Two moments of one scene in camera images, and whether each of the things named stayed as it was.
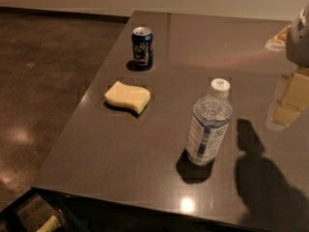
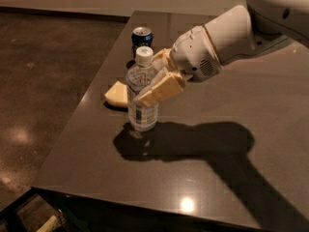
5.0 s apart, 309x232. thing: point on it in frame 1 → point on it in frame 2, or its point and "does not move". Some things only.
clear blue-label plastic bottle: x=211 y=116 → x=141 y=118
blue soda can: x=142 y=39 does not move
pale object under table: x=50 y=225 does not move
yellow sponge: x=133 y=97 does not move
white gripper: x=298 y=43 → x=193 y=54
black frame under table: x=74 y=211 does not move
